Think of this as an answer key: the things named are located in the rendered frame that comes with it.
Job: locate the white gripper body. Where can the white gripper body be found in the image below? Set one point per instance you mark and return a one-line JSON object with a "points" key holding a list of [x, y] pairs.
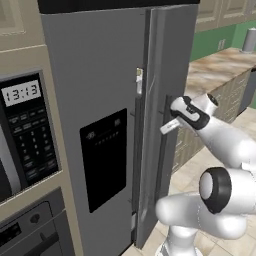
{"points": [[169, 127]]}

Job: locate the beige wall cupboards run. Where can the beige wall cupboards run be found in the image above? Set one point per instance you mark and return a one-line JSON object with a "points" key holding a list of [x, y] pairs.
{"points": [[223, 11]]}

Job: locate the black microwave oven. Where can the black microwave oven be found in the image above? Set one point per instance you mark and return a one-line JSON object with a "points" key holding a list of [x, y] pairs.
{"points": [[30, 133]]}

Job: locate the beige wall cupboard door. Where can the beige wall cupboard door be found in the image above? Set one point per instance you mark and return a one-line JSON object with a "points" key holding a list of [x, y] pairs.
{"points": [[16, 20]]}

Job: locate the plain grey fridge door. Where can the plain grey fridge door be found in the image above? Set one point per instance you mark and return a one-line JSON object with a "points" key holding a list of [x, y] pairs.
{"points": [[170, 50]]}

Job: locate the black water dispenser panel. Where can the black water dispenser panel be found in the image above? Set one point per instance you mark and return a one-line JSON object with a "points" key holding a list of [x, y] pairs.
{"points": [[104, 160]]}

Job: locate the white wall socket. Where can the white wall socket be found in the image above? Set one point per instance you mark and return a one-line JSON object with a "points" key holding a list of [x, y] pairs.
{"points": [[221, 44]]}

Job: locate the dark grey dishwasher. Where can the dark grey dishwasher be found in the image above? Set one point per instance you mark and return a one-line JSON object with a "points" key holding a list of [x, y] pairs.
{"points": [[249, 88]]}

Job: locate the beige base cupboards run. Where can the beige base cupboards run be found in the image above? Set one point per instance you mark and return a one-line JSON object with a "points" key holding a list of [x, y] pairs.
{"points": [[226, 96]]}

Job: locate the grey built-in oven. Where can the grey built-in oven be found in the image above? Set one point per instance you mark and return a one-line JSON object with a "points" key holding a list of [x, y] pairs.
{"points": [[36, 230]]}

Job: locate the grey oven knob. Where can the grey oven knob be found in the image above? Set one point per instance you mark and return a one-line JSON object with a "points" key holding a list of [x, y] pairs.
{"points": [[34, 218]]}

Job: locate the grey fridge door with dispenser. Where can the grey fridge door with dispenser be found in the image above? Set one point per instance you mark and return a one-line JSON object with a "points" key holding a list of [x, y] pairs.
{"points": [[93, 66]]}

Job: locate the black fridge body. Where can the black fridge body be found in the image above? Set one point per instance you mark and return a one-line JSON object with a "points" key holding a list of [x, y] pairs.
{"points": [[116, 4]]}

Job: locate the white item inside fridge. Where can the white item inside fridge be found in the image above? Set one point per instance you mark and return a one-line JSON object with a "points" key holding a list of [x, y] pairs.
{"points": [[139, 80]]}

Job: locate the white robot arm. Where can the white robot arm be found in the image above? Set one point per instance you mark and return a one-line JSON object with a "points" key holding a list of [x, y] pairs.
{"points": [[230, 143]]}

